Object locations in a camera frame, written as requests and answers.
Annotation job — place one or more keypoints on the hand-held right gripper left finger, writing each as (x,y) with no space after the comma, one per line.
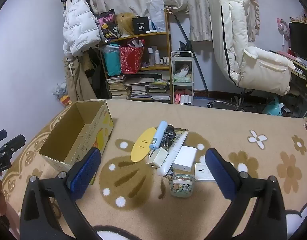
(83,171)

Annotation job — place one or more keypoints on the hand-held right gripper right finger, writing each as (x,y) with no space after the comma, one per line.
(221,175)

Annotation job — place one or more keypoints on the white wall switch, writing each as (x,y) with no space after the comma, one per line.
(202,173)

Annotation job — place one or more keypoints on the white rectangular power bank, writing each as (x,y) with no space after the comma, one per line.
(184,158)

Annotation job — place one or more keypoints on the cartoon print earbud case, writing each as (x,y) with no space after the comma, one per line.
(182,186)

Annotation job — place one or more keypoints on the brown cardboard box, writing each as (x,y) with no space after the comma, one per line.
(76,130)

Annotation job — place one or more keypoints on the white remote control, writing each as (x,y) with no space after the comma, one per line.
(178,142)

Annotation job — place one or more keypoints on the yellow oval mirror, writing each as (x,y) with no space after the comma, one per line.
(141,146)

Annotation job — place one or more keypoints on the cream charger adapter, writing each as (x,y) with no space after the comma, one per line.
(157,158)

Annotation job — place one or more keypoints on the bunch of keys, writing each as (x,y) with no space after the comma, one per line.
(170,130)

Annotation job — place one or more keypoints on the light blue tube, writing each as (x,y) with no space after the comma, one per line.
(158,135)

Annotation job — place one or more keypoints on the bag of plush toys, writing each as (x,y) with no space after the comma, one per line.
(61,93)

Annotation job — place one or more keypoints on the beige flower pattern blanket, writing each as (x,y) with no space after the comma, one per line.
(133,111)

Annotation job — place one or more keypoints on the teal watering can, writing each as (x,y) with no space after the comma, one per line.
(272,107)

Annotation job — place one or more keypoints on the beige coat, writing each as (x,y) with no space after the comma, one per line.
(76,82)

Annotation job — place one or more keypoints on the neat stack of books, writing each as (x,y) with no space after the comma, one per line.
(117,87)

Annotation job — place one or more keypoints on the dark hanging bag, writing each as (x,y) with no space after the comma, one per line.
(99,80)

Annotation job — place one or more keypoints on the green tissue packs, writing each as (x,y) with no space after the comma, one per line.
(182,78)

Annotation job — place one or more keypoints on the messy pile of books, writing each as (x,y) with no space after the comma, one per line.
(151,88)

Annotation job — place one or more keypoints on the white rolling cart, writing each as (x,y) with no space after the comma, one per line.
(172,80)

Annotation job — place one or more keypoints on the teal bag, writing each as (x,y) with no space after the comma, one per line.
(112,61)

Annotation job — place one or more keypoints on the red patterned bag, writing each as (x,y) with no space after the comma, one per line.
(131,58)

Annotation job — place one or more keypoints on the wooden desk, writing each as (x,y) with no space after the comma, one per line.
(302,73)

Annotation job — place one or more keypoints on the black pole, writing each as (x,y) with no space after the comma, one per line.
(191,47)

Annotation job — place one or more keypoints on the tall white bottle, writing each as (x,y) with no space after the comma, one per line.
(150,56)
(157,57)

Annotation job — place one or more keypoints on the cream office chair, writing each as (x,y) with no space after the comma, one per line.
(236,42)

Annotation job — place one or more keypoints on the white puffer jacket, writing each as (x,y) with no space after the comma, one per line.
(78,22)

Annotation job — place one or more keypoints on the wooden shelf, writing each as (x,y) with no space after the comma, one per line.
(168,45)

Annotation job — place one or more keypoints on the printed tote bag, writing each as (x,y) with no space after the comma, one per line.
(107,27)

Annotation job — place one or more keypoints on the blonde wig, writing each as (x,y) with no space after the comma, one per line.
(126,23)

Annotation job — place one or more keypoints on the black monitor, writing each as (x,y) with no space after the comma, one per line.
(302,41)

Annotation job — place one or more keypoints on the black box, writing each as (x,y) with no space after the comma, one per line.
(141,25)

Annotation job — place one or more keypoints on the pink fan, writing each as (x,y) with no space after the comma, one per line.
(283,27)

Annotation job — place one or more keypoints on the white plastic bag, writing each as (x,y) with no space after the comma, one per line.
(157,15)

